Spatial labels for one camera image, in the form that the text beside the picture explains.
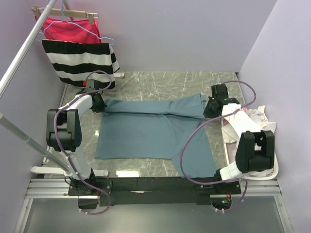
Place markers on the white t shirt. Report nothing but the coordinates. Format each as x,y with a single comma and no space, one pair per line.
259,117

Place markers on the black base beam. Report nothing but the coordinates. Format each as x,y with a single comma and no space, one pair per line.
144,190

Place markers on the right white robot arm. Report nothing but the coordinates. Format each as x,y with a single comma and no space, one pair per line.
235,116

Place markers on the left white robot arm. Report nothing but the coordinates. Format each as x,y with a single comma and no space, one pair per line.
64,132

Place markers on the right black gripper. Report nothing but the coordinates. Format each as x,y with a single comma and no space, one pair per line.
206,112

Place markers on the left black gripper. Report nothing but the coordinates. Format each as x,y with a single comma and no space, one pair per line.
101,108

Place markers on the red pink garment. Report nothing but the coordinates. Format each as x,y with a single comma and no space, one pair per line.
73,30

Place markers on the blue t shirt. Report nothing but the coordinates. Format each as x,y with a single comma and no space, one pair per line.
159,129

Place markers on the black white striped garment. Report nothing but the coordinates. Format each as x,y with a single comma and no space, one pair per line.
73,62

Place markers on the metal clothes rack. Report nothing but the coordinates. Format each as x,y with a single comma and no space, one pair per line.
6,79

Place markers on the wooden clip hanger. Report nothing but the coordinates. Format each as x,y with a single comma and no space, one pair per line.
91,16

